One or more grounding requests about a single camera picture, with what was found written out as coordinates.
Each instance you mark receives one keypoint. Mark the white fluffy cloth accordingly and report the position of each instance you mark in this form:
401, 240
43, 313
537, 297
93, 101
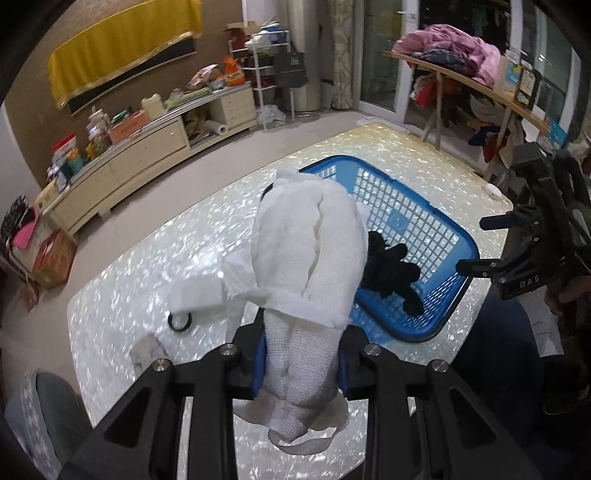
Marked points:
196, 291

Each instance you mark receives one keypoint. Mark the glass sliding door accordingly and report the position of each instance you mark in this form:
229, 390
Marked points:
383, 69

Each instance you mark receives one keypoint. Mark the dark paper bag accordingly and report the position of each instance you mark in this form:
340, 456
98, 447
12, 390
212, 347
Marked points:
291, 70

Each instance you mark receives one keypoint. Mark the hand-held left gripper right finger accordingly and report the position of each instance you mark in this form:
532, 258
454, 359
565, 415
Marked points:
345, 385

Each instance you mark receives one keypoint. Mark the white cylindrical column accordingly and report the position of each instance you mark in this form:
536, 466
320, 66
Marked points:
304, 41

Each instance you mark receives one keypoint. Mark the white metal rack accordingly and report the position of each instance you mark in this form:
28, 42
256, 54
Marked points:
258, 78

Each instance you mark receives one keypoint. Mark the orange box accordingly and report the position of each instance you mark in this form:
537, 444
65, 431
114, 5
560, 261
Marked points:
129, 125

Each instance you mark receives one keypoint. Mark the open cardboard box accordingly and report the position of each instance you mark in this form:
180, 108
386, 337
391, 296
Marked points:
244, 34

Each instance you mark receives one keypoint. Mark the cream plastic jug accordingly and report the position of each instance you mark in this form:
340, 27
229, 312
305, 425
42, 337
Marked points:
153, 107

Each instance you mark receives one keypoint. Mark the black patterned cloth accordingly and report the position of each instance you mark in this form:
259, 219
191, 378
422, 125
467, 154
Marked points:
13, 214

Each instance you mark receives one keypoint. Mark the blue printed box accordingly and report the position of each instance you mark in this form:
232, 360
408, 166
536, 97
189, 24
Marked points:
551, 133

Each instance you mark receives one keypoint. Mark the small white round device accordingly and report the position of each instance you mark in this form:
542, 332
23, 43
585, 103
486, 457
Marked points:
493, 191

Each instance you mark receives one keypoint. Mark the grey patterned stool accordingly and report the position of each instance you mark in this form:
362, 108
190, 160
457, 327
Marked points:
46, 415

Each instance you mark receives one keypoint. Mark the clear jar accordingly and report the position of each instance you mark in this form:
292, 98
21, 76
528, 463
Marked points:
98, 127

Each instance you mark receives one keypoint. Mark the wooden folding table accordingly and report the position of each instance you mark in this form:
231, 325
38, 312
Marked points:
461, 76

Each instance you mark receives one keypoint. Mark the teal container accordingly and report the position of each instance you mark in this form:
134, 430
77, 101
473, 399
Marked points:
75, 162

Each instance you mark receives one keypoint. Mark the cream television cabinet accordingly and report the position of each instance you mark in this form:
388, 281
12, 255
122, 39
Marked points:
138, 152

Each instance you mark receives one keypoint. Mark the white and blue box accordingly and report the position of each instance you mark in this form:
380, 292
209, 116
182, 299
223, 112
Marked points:
510, 74

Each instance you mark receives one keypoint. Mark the person's right hand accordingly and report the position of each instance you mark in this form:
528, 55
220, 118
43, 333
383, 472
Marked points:
570, 297

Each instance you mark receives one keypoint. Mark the orange snack bag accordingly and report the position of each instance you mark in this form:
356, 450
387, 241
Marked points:
232, 71

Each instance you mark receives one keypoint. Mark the patterned beige curtain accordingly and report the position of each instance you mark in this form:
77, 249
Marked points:
339, 50

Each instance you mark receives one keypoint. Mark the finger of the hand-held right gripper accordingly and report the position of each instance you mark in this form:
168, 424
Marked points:
503, 220
480, 268

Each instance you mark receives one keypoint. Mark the blue plastic basket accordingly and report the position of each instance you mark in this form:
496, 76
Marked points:
397, 221

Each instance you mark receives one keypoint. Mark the black wall television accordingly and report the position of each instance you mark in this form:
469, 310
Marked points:
180, 46

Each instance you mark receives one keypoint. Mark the white paper roll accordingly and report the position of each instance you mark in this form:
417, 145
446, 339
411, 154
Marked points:
210, 134

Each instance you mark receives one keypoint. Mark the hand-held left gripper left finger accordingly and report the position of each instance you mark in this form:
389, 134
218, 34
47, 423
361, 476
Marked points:
258, 369

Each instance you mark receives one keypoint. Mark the white plastic bag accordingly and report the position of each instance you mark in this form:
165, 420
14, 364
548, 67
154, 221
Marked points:
274, 115

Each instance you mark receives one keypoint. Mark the cream flat box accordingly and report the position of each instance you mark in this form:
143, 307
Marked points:
46, 194

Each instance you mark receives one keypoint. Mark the yellow cloth cover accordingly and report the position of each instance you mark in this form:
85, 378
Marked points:
115, 41

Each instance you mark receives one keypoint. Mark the green cloth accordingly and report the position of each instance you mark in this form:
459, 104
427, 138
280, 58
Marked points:
187, 99

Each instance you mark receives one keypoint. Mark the floral printed bag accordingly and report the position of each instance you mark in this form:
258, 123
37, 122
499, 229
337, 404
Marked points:
202, 77

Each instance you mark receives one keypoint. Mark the pile of pink clothes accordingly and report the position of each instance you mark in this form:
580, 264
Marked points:
452, 48

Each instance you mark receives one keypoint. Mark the red and white box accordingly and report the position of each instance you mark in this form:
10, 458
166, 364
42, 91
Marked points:
64, 147

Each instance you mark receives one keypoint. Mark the black glove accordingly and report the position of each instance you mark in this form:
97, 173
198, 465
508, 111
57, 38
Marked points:
383, 267

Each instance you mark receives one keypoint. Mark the brown cardboard box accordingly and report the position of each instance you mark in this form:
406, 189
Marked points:
53, 258

